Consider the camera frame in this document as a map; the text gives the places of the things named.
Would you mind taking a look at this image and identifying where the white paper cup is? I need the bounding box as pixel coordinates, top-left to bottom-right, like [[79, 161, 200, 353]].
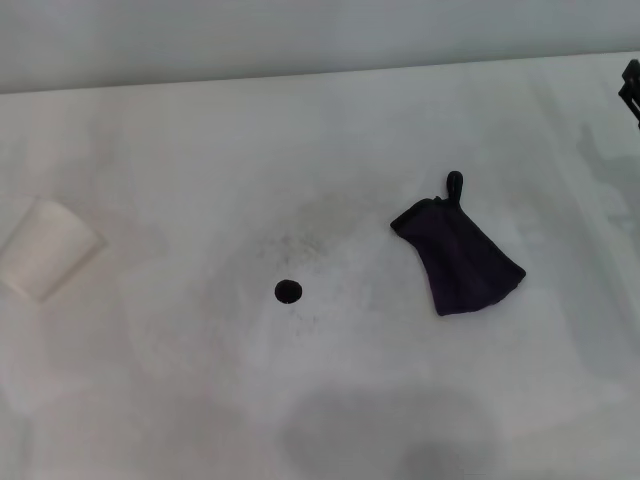
[[0, 196, 109, 303]]

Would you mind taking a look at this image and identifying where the dark purple rag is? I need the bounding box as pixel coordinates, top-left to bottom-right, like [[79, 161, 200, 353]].
[[389, 170, 527, 318]]

